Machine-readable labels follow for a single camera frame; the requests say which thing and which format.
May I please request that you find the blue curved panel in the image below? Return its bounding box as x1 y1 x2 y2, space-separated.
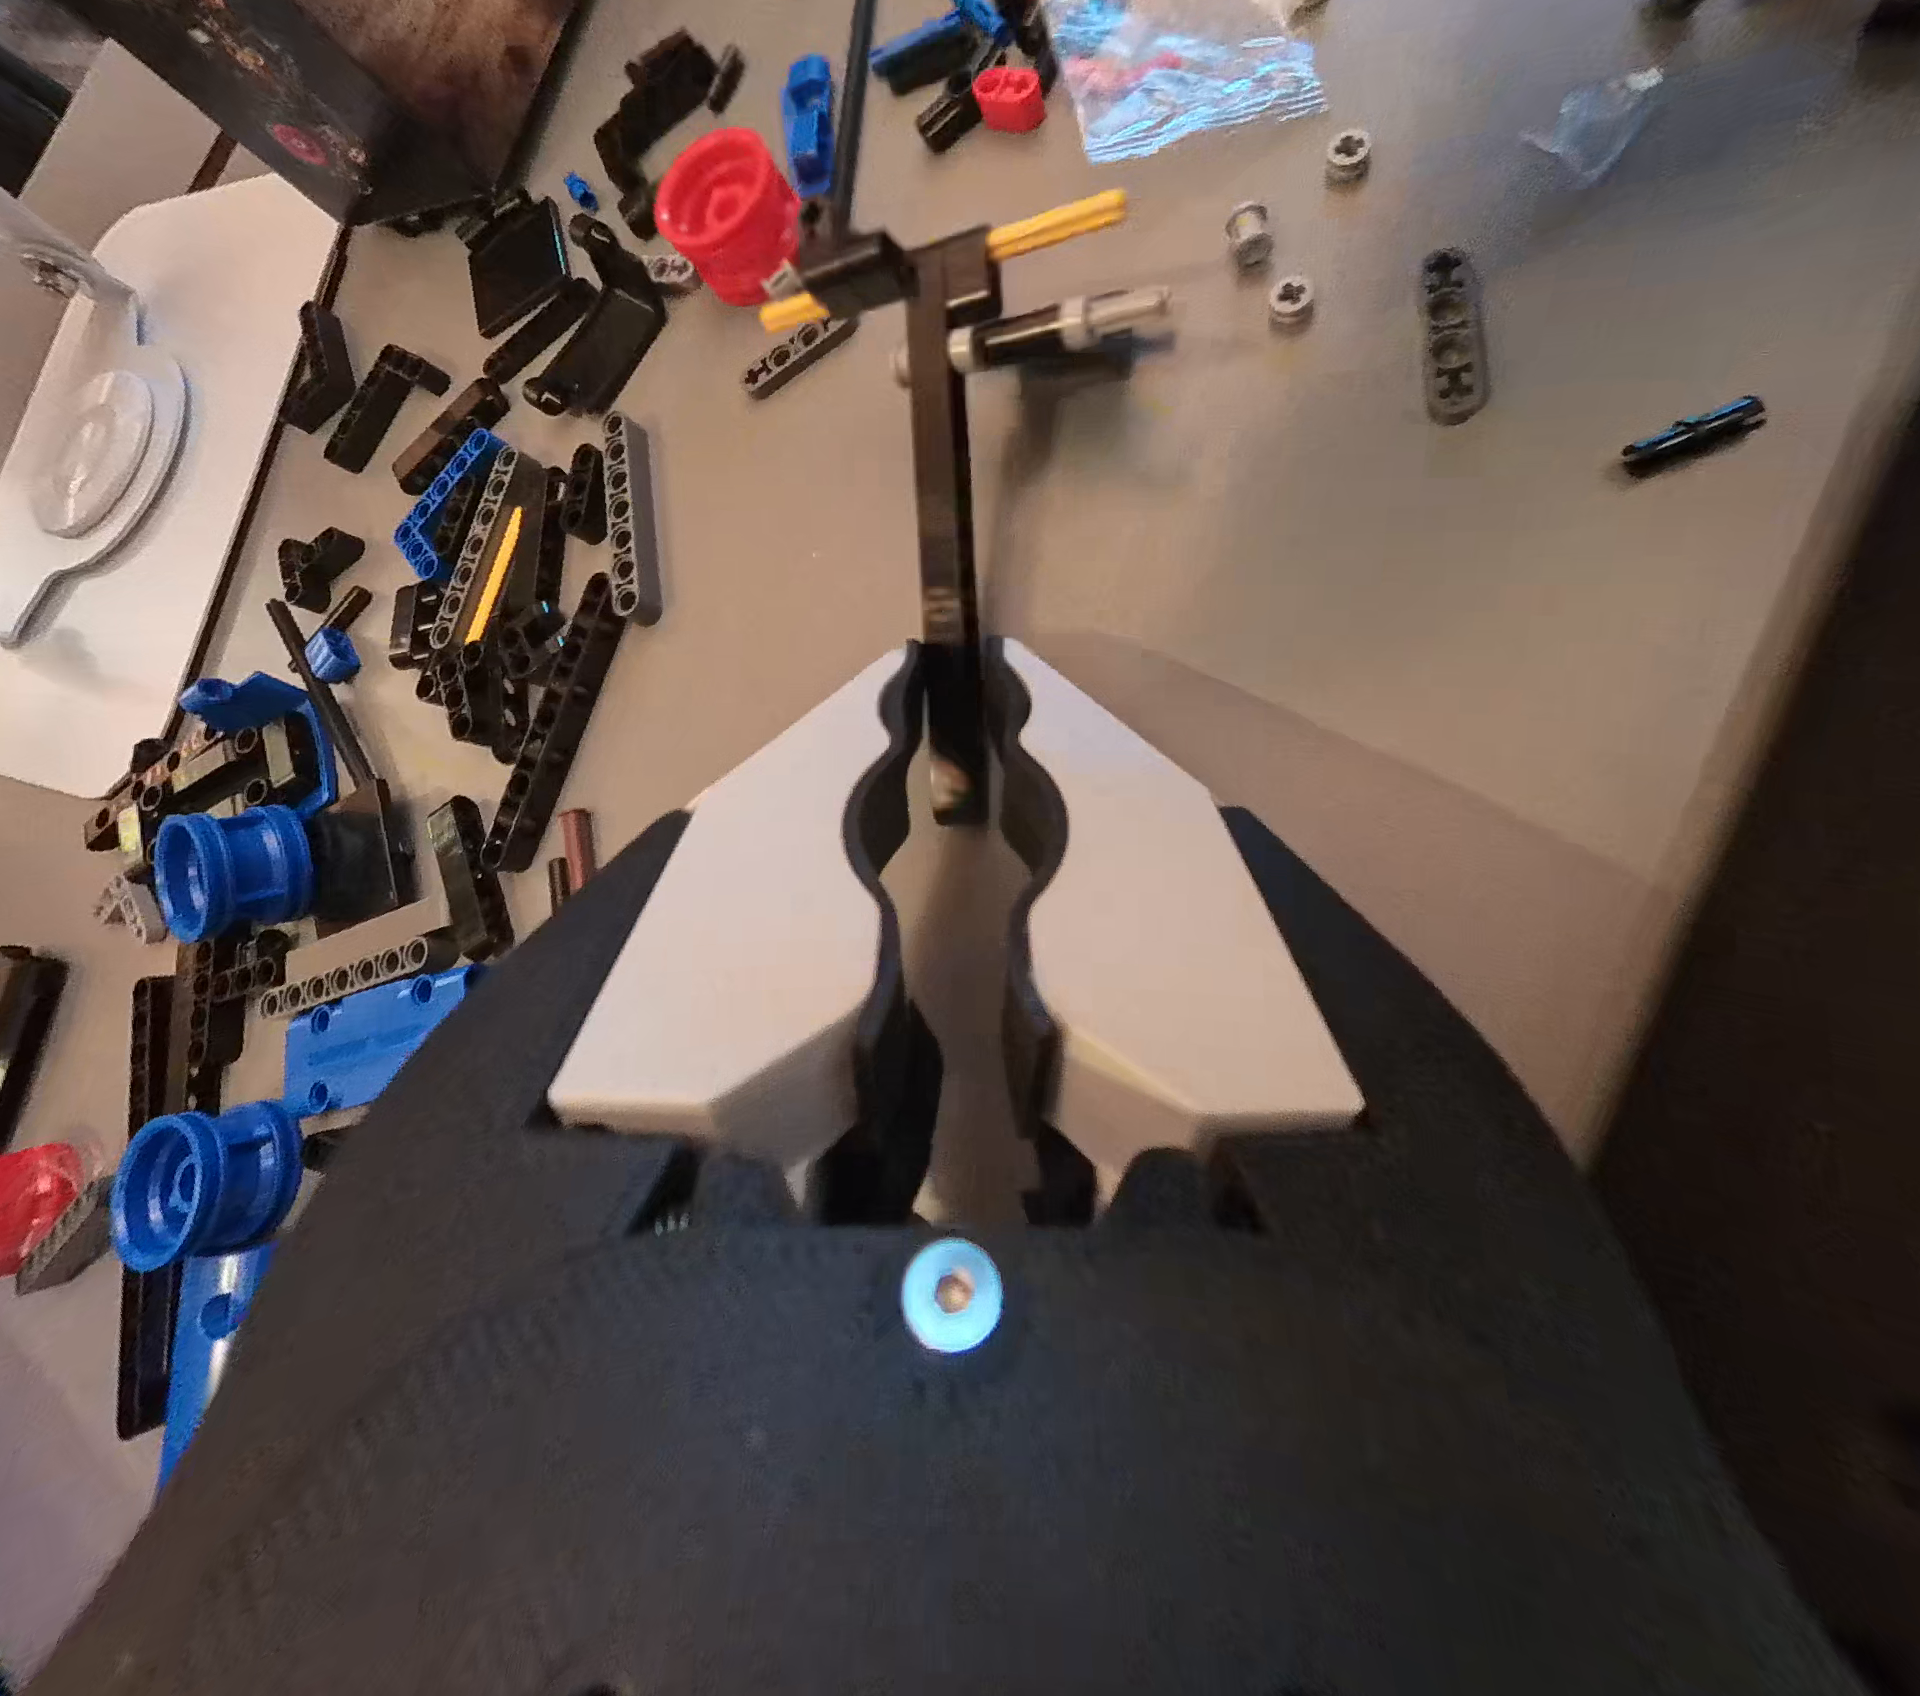
155 1252 280 1488
780 52 836 204

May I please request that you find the white booklet stand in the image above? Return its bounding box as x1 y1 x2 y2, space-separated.
0 173 351 799

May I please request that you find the black frame subassembly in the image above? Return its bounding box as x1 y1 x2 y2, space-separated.
79 718 326 862

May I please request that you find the black bent beam cluster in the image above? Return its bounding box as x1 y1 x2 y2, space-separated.
591 30 748 236

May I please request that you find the dark grey beam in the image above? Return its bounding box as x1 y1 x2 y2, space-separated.
427 450 551 665

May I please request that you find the red wheel rim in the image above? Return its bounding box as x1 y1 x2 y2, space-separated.
654 130 805 308
0 1138 87 1280

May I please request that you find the long grey beam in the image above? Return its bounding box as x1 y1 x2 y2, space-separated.
600 408 664 628

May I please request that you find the black curved panel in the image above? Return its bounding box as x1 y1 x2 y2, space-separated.
521 223 671 423

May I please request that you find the dark grey connector piece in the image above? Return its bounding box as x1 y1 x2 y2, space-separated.
0 944 72 1145

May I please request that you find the dark grey thin liftarm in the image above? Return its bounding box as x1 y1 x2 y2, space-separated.
741 310 861 402

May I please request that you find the blue angled panel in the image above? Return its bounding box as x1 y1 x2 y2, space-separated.
174 669 341 816

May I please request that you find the blue flat panel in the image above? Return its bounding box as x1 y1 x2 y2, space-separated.
284 965 490 1118

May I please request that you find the black connector pin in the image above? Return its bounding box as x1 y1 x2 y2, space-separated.
1618 394 1767 477

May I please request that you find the pile of black beams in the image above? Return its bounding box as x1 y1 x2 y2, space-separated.
89 301 669 1444

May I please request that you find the pile of small connector pins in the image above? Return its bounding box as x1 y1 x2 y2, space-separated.
910 0 1920 326

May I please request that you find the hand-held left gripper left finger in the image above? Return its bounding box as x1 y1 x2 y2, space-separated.
547 645 942 1215

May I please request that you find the blue wheel rim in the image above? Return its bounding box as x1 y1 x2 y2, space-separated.
146 806 317 946
111 1103 309 1273

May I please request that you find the thin black axle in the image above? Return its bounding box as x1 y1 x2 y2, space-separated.
265 596 377 801

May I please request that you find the grey thin beam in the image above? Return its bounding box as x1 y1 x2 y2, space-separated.
1415 249 1488 427

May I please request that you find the yellow axle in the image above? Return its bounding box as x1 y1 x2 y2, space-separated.
466 504 528 645

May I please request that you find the blue frame beam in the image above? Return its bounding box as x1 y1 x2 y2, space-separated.
393 427 507 583

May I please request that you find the black flat panel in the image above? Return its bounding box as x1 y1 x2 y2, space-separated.
455 194 573 342

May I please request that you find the black beam assembly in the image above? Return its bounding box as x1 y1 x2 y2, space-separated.
756 187 1180 829

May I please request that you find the long black axle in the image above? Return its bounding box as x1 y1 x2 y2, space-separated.
827 0 884 231

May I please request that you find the black perforated panel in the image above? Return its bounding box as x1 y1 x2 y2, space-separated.
1588 452 1920 1696

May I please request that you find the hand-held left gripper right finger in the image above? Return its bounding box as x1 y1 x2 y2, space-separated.
987 639 1365 1206

